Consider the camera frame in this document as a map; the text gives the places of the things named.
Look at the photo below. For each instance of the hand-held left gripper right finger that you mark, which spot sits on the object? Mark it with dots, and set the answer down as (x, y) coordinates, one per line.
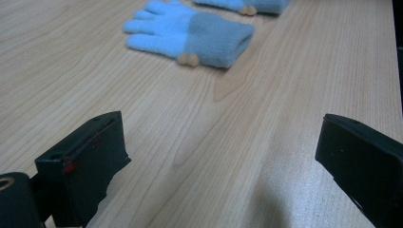
(364, 164)

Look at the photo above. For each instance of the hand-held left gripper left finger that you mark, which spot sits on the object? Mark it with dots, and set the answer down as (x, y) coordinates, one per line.
(82, 167)

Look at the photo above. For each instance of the blue and grey glove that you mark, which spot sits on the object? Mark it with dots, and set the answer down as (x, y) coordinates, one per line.
(253, 5)
(193, 34)

